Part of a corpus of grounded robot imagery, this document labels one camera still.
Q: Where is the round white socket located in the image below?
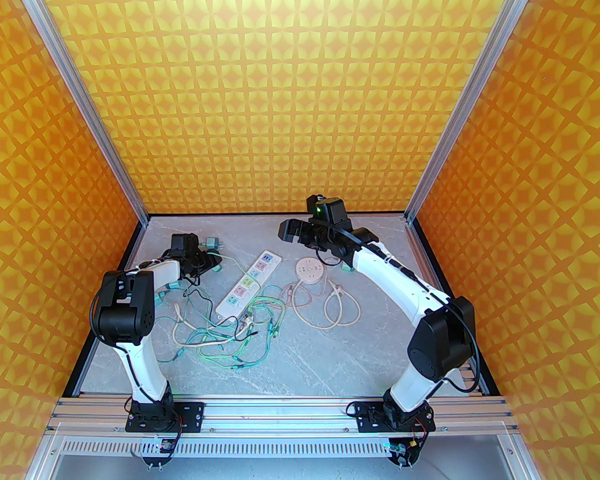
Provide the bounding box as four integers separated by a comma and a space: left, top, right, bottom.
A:
294, 258, 328, 286

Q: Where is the white power strip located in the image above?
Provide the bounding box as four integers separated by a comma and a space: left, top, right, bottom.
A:
215, 249, 283, 320

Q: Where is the small circuit board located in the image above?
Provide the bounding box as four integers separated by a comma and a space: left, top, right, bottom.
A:
145, 437, 181, 469
386, 437, 423, 469

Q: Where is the teal green USB cable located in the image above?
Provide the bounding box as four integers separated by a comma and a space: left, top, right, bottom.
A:
155, 255, 243, 364

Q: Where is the cream power strip cord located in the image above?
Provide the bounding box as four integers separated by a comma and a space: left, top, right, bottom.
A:
172, 304, 236, 347

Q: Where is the cream round socket cord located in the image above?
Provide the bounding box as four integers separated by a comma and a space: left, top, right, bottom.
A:
281, 277, 363, 330

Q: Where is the pale green USB cable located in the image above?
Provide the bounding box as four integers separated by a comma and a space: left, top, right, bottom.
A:
246, 294, 287, 342

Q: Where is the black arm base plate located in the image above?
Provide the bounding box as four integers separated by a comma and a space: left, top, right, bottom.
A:
354, 402, 438, 434
125, 402, 205, 434

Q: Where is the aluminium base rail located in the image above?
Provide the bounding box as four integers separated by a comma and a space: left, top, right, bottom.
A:
47, 394, 518, 436

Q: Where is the aluminium side rail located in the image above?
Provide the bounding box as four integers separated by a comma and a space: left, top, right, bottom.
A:
450, 353, 493, 398

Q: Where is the aluminium frame post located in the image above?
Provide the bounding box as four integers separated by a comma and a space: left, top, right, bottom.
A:
404, 0, 543, 224
7, 0, 149, 224

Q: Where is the white perforated cable duct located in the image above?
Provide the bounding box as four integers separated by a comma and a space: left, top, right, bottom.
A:
45, 434, 526, 461

